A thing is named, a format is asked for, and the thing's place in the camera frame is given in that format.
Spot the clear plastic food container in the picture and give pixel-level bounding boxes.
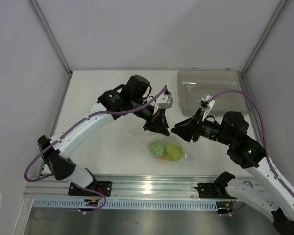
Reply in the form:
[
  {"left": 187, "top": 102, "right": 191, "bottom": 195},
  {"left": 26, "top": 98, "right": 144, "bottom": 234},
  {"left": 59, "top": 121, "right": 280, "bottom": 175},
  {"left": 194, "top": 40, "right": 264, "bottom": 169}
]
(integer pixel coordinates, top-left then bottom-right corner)
[{"left": 176, "top": 70, "right": 255, "bottom": 116}]

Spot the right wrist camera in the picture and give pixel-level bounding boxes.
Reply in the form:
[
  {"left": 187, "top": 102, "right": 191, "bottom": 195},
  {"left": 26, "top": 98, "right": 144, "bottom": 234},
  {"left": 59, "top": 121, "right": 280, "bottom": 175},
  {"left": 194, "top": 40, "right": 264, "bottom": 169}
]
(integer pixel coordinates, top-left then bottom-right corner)
[{"left": 198, "top": 95, "right": 215, "bottom": 120}]

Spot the left aluminium frame post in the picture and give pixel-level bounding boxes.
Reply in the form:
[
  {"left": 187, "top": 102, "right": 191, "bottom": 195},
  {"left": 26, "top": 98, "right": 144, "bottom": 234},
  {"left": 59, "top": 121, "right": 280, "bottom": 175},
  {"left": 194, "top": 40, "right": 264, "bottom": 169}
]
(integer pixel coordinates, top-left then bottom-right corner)
[{"left": 27, "top": 0, "right": 72, "bottom": 76}]

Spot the purple cable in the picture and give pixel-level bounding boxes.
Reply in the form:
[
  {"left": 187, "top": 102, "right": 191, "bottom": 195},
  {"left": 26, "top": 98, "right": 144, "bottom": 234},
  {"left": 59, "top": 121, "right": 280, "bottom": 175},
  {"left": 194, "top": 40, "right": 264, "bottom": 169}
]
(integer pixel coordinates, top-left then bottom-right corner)
[
  {"left": 207, "top": 89, "right": 294, "bottom": 217},
  {"left": 24, "top": 84, "right": 169, "bottom": 216}
]

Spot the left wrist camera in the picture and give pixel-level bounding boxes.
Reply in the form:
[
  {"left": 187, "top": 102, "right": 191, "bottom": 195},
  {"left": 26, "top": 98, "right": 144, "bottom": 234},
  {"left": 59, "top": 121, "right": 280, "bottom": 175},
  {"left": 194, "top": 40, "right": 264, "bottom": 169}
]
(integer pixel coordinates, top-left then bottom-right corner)
[{"left": 154, "top": 91, "right": 173, "bottom": 114}]

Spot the slotted white cable duct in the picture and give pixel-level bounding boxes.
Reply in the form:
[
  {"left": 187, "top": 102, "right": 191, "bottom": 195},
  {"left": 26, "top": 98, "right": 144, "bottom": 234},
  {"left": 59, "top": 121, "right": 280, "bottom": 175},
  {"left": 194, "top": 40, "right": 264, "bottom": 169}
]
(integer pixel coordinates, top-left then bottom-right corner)
[{"left": 33, "top": 197, "right": 218, "bottom": 211}]

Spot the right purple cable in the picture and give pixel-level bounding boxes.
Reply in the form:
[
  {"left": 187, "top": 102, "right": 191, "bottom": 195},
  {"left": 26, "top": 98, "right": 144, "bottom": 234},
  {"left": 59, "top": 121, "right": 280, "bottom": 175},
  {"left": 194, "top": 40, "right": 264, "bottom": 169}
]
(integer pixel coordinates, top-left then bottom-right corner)
[{"left": 207, "top": 89, "right": 294, "bottom": 217}]

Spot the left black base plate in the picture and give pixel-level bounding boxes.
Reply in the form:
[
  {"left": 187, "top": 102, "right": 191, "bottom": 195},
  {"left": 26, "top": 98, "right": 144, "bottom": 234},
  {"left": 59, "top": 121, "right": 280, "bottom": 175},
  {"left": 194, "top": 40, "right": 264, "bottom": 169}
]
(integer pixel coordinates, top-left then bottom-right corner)
[{"left": 68, "top": 181, "right": 112, "bottom": 197}]

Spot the clear zip top bag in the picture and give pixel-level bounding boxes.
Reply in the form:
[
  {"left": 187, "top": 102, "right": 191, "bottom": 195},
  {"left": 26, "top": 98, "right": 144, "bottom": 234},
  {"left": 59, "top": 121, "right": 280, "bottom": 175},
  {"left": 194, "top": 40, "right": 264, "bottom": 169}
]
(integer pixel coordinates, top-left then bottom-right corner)
[{"left": 126, "top": 129, "right": 195, "bottom": 162}]

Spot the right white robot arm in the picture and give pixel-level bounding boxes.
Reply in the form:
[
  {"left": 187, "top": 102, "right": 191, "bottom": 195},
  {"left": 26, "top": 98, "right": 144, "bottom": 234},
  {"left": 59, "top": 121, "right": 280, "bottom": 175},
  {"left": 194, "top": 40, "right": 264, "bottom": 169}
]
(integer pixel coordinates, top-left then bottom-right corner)
[{"left": 171, "top": 109, "right": 294, "bottom": 235}]

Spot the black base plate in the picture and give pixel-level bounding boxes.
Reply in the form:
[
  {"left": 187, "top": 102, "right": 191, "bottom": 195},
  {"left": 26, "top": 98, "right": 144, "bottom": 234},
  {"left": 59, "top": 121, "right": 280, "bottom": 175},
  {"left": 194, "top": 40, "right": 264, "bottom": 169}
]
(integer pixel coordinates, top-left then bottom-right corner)
[
  {"left": 193, "top": 183, "right": 231, "bottom": 199},
  {"left": 68, "top": 181, "right": 112, "bottom": 197}
]

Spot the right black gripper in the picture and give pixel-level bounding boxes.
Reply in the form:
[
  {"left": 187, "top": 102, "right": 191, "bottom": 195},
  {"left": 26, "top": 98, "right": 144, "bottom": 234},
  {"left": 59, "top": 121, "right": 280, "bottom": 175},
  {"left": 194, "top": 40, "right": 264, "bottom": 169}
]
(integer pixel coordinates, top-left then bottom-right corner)
[{"left": 171, "top": 108, "right": 235, "bottom": 147}]

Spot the round green lime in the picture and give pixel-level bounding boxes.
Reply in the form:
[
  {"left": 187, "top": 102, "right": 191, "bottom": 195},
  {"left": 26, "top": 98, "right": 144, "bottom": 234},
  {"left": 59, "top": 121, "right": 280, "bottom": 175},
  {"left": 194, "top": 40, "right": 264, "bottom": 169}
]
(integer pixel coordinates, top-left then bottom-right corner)
[{"left": 149, "top": 141, "right": 166, "bottom": 158}]

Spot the green pear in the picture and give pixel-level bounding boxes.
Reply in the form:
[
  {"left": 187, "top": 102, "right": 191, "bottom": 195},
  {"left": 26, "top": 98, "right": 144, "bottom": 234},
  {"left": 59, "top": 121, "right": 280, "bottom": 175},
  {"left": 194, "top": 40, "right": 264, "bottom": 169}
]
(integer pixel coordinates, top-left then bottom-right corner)
[{"left": 165, "top": 142, "right": 184, "bottom": 162}]

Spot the orange fruit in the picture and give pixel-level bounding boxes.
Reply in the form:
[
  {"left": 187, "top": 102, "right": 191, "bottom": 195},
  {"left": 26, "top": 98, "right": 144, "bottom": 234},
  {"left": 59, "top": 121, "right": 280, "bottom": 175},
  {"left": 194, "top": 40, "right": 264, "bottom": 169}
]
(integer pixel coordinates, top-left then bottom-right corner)
[{"left": 158, "top": 154, "right": 169, "bottom": 161}]

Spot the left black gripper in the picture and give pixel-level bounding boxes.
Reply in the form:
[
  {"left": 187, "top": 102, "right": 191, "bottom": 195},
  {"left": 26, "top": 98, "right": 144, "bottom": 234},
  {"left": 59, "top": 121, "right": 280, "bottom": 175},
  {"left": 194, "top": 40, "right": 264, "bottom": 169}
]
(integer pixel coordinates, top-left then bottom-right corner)
[{"left": 130, "top": 96, "right": 170, "bottom": 136}]

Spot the right aluminium frame post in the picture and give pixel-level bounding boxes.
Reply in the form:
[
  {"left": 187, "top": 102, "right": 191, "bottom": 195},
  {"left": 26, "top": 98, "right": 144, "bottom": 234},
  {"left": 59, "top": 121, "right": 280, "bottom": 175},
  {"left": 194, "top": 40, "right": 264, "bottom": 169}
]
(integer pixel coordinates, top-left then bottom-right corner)
[{"left": 242, "top": 0, "right": 291, "bottom": 73}]

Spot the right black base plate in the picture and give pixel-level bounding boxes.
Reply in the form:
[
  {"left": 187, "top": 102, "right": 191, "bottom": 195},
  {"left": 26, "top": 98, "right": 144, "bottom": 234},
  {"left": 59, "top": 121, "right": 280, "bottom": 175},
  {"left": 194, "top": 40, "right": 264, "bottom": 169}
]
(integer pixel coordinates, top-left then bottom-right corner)
[{"left": 193, "top": 183, "right": 231, "bottom": 199}]

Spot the aluminium mounting rail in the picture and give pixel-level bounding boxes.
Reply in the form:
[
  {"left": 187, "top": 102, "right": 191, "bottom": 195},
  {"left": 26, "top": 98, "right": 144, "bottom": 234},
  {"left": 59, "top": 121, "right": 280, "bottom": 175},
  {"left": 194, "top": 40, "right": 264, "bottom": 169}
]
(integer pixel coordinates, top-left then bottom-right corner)
[{"left": 23, "top": 175, "right": 217, "bottom": 201}]

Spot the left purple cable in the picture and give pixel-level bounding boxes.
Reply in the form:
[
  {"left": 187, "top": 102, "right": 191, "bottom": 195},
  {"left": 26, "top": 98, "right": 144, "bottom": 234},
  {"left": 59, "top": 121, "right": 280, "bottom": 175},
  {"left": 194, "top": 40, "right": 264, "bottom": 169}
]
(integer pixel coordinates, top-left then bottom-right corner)
[{"left": 24, "top": 84, "right": 169, "bottom": 216}]

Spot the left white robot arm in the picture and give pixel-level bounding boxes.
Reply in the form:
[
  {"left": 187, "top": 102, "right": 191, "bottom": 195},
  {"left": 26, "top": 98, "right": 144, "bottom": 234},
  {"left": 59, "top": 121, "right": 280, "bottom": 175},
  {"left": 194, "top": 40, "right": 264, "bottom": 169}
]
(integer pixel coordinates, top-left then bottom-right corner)
[{"left": 37, "top": 75, "right": 173, "bottom": 196}]

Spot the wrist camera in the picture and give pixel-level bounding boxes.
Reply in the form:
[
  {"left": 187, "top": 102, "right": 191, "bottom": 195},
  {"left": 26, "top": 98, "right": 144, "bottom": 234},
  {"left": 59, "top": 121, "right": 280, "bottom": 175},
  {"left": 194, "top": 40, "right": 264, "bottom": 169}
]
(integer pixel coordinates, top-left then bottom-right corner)
[
  {"left": 198, "top": 95, "right": 215, "bottom": 120},
  {"left": 154, "top": 91, "right": 173, "bottom": 114}
]

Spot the aluminium frame post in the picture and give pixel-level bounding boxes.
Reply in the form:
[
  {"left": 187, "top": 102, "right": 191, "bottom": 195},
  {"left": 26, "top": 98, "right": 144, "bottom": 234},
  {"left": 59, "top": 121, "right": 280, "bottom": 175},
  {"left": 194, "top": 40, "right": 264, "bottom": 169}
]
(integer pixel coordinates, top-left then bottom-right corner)
[
  {"left": 242, "top": 0, "right": 291, "bottom": 73},
  {"left": 27, "top": 0, "right": 72, "bottom": 76}
]

